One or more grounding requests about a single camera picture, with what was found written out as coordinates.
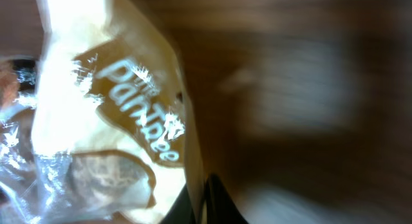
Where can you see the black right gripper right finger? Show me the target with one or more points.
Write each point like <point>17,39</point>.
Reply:
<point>220,209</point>

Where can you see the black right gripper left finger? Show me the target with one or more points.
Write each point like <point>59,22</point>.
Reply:
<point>181,212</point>

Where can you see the beige brown snack bag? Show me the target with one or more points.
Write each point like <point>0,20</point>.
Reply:
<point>99,127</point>

